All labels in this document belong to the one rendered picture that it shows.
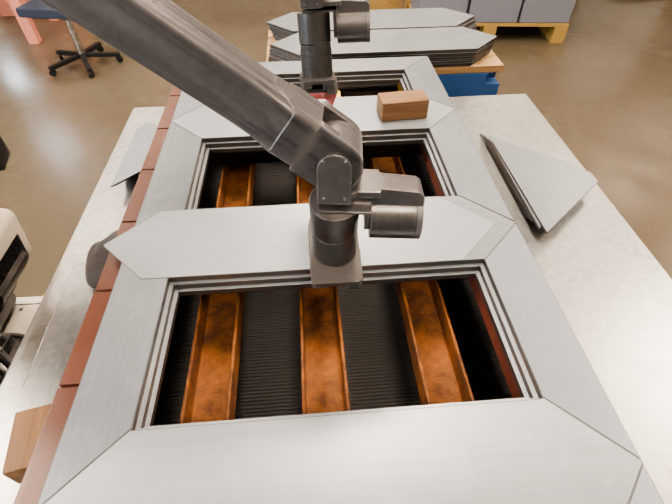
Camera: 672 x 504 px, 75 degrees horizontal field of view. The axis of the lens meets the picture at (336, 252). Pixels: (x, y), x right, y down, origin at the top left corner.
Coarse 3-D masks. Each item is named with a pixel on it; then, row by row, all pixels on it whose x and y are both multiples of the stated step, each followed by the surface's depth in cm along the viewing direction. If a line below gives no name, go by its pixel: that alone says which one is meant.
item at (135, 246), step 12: (156, 216) 87; (132, 228) 85; (144, 228) 85; (156, 228) 85; (132, 240) 83; (144, 240) 83; (120, 252) 81; (132, 252) 81; (144, 252) 81; (132, 264) 79; (144, 264) 78
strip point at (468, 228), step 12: (444, 204) 90; (456, 204) 90; (456, 216) 87; (468, 216) 87; (480, 216) 87; (456, 228) 85; (468, 228) 85; (480, 228) 85; (456, 240) 82; (468, 240) 82; (480, 240) 82; (468, 252) 80
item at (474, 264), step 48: (240, 144) 108; (384, 144) 111; (432, 144) 107; (192, 192) 95; (192, 288) 78; (240, 288) 78; (288, 288) 79; (480, 288) 78; (144, 384) 64; (528, 384) 64
